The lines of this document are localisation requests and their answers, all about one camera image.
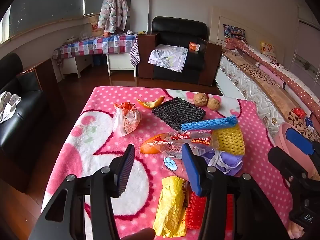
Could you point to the checked tablecloth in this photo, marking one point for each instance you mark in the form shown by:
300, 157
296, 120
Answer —
95, 45

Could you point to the window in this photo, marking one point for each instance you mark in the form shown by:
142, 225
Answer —
50, 2

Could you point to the pink plastic bucket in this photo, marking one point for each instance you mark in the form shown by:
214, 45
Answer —
281, 137

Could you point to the white printed puffer jacket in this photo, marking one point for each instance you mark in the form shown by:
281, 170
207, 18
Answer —
112, 10

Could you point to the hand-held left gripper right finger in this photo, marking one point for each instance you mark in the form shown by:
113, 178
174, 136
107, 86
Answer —
193, 170

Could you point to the large orange peel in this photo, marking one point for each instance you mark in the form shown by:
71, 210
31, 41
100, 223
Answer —
147, 148

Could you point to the red dotted rolled quilt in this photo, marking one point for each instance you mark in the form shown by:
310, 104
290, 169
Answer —
295, 85

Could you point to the white table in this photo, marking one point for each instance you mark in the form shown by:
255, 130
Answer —
120, 62

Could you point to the white floral pillowcase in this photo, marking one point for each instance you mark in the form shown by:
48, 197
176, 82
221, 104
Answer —
167, 57

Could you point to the walnut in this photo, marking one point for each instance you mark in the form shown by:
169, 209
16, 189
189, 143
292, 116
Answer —
214, 104
200, 99

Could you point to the yellow flower pillow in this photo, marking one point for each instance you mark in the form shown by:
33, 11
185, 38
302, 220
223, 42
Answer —
268, 50

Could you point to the black leather armchair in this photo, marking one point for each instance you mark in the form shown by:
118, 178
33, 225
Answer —
180, 27

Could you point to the person's right hand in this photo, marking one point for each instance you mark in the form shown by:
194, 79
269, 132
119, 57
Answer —
296, 232

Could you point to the red foam net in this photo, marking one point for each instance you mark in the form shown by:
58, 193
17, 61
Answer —
192, 212

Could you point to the purple face mask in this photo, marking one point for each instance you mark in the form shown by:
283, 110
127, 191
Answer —
232, 166

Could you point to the blue red patterned pillow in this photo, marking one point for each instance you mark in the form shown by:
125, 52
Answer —
233, 32

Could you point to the brown paper bag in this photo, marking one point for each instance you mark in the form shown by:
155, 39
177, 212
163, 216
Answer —
95, 25

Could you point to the yellow foam net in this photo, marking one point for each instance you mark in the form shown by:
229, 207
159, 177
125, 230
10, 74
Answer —
230, 140

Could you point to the black foam net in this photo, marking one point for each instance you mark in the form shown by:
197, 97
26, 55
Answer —
177, 112

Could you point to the red snack packet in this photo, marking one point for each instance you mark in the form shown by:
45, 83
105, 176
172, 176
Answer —
299, 112

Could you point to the pink dotted blanket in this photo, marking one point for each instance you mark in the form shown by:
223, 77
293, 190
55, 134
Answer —
100, 130

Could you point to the yellow plastic bag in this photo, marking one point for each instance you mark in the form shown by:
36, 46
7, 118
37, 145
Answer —
170, 205

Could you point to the brown floral bed sheet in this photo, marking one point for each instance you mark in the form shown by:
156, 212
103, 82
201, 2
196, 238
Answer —
265, 80

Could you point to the black leather sofa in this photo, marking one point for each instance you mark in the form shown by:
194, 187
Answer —
25, 120

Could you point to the small orange box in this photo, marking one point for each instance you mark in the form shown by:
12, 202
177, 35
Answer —
194, 47

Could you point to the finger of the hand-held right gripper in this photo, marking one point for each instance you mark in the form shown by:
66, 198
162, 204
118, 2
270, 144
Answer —
298, 137
290, 162

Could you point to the white printed cloth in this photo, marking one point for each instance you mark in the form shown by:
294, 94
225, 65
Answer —
8, 105

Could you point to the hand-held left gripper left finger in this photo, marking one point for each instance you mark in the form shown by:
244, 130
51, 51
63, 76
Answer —
125, 170

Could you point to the orange and white plastic bag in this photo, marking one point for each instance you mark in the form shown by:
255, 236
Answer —
127, 122

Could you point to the clear printed plastic wrapper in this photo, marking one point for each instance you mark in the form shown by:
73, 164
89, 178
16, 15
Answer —
175, 142

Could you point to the blue foam net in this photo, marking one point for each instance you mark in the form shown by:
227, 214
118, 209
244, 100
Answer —
210, 123

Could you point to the blue packet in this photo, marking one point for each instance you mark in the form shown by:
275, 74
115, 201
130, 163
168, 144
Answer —
310, 123

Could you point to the small orange peel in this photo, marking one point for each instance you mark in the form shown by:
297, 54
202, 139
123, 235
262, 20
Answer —
150, 104

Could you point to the orange fruit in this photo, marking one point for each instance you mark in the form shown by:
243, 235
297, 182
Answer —
107, 34

